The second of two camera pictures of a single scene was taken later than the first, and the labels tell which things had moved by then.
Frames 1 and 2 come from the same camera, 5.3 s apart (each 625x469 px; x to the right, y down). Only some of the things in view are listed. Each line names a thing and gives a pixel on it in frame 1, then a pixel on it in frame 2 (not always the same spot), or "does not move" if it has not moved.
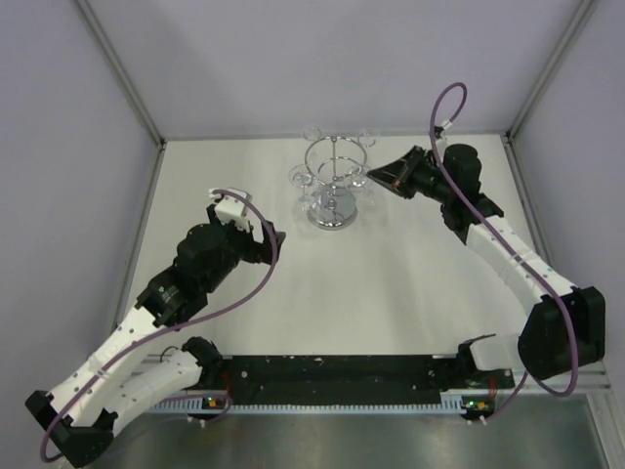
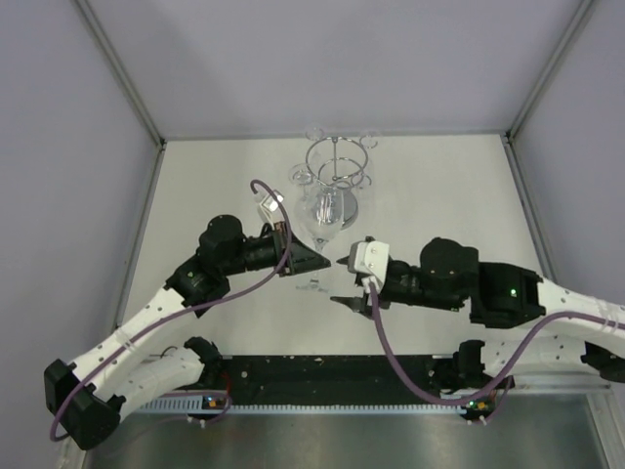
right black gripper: (397, 175) -> (356, 304)
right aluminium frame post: (550, 69) does not move
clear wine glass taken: (370, 204) -> (319, 210)
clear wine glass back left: (312, 134) does not move
